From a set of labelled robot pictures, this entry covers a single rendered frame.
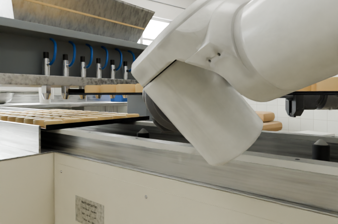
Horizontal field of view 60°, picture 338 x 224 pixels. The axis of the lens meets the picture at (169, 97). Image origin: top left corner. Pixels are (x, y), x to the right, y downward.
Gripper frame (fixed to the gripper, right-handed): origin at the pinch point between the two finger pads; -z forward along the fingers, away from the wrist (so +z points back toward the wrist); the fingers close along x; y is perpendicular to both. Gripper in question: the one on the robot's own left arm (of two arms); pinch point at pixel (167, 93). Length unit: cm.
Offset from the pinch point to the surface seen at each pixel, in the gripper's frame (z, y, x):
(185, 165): -3.0, -3.7, -13.2
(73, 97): -377, 94, -6
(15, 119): -49, 44, -8
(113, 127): -61, 14, -13
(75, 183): -25.5, 20.5, -22.7
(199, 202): 0.4, -5.7, -18.9
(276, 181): 8.6, -15.4, -13.0
